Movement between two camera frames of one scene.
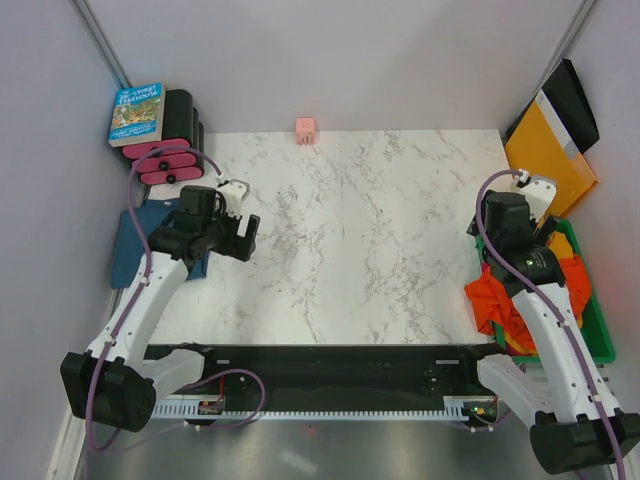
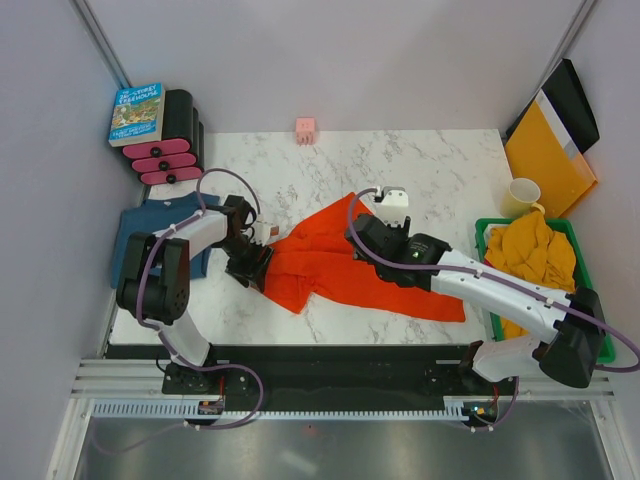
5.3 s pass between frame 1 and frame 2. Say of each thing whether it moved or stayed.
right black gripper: moved
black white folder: stayed
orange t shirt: moved
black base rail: stayed
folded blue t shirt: stayed
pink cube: stayed
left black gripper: moved
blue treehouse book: stayed
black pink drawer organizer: stayed
